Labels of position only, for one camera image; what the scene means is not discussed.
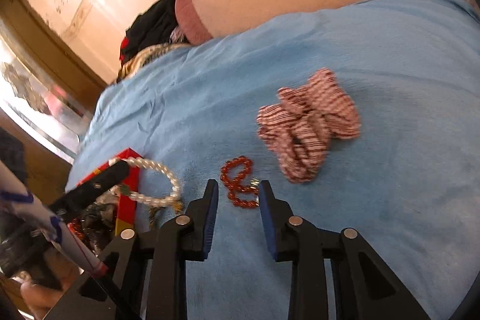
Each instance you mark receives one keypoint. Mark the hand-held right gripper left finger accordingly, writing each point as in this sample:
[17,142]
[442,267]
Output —
[210,222]

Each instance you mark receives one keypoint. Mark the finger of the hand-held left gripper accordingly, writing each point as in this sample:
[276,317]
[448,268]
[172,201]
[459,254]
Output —
[97,185]

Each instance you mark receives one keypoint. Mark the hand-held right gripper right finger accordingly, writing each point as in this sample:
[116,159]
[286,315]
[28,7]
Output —
[268,222]

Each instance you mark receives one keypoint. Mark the red box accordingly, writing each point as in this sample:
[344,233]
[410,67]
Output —
[127,203]

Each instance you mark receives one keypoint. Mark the red checked scrunchie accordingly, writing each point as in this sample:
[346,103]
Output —
[303,132]

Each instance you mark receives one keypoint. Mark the person's left hand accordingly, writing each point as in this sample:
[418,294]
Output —
[39,297]

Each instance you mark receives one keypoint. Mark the grey sheer scrunchie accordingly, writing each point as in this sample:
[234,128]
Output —
[97,220]

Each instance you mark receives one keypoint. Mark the yellow patterned cloth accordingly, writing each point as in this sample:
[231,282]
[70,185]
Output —
[150,55]

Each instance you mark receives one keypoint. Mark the light blue blanket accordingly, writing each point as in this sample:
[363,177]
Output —
[375,98]

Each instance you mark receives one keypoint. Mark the black cloth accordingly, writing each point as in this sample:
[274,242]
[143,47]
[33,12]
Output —
[153,27]

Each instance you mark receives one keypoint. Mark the wooden door frame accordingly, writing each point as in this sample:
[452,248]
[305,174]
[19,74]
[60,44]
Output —
[48,42]

